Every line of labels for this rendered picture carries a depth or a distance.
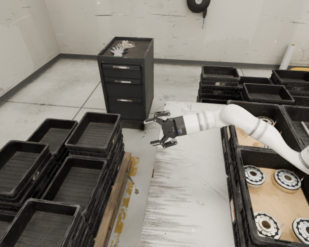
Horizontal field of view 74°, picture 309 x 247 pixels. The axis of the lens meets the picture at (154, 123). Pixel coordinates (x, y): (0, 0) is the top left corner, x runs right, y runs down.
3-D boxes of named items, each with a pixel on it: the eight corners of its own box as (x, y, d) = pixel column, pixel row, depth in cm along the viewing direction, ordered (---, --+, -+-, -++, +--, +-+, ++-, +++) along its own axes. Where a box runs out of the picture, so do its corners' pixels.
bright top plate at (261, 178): (267, 186, 85) (267, 185, 84) (241, 182, 87) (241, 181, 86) (263, 168, 92) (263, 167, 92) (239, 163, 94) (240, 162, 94)
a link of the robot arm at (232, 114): (229, 99, 71) (267, 118, 68) (224, 104, 79) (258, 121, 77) (219, 116, 70) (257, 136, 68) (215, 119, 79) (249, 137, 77)
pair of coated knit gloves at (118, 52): (123, 58, 191) (123, 55, 189) (104, 57, 193) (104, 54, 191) (129, 49, 211) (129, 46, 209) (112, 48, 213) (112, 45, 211)
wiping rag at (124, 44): (133, 50, 207) (133, 47, 205) (112, 49, 210) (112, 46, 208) (139, 41, 229) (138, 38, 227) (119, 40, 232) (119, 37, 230)
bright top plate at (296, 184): (304, 191, 83) (304, 190, 83) (277, 187, 85) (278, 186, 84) (295, 171, 91) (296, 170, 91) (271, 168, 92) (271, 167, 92)
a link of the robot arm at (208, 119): (195, 115, 82) (196, 111, 74) (234, 106, 80) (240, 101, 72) (199, 132, 81) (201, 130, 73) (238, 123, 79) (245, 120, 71)
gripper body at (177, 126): (185, 118, 72) (159, 124, 73) (190, 138, 75) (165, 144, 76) (183, 111, 79) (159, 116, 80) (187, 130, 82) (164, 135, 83)
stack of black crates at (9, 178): (39, 231, 139) (11, 194, 111) (0, 225, 143) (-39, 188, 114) (67, 182, 170) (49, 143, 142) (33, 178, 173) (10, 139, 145)
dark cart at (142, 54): (146, 133, 239) (144, 58, 182) (109, 130, 244) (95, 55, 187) (153, 105, 285) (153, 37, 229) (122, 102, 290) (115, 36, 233)
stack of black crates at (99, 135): (114, 187, 166) (105, 149, 138) (78, 183, 169) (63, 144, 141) (125, 151, 197) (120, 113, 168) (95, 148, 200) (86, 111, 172)
